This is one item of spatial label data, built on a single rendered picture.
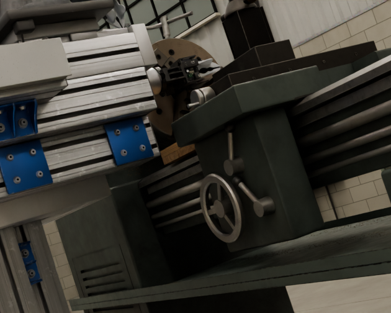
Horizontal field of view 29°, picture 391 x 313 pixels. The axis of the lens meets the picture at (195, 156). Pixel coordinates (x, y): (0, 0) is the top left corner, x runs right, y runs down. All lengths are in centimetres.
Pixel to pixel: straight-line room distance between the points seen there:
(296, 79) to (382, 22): 791
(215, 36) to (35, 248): 973
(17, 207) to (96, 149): 19
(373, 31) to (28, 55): 836
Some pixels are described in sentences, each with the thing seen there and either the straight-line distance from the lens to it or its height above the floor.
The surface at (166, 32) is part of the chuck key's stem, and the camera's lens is 232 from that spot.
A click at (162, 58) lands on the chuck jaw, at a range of 219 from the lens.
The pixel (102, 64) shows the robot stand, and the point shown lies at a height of 105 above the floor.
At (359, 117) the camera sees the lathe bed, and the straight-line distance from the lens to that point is 140.
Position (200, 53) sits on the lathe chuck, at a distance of 230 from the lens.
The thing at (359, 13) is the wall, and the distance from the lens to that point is 959.
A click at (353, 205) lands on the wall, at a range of 1003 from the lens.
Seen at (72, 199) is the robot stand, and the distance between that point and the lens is 153.
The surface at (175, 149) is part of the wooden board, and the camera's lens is 197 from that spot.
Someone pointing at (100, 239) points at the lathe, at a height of 73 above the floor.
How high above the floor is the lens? 71
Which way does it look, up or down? 4 degrees up
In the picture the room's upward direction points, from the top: 18 degrees counter-clockwise
